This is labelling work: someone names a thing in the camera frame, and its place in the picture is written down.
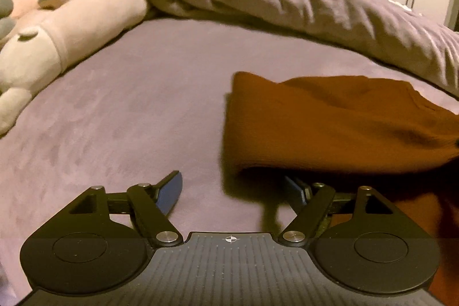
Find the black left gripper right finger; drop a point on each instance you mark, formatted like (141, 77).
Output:
(314, 205)

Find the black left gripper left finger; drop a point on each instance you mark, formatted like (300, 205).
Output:
(148, 207)

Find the brown knit cardigan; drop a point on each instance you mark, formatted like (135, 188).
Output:
(348, 131)

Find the lilac bed sheet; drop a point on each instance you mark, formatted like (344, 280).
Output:
(150, 103)

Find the pink plush bunny toy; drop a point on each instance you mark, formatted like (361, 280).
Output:
(41, 39)

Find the lilac rumpled duvet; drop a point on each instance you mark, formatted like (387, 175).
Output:
(380, 29)

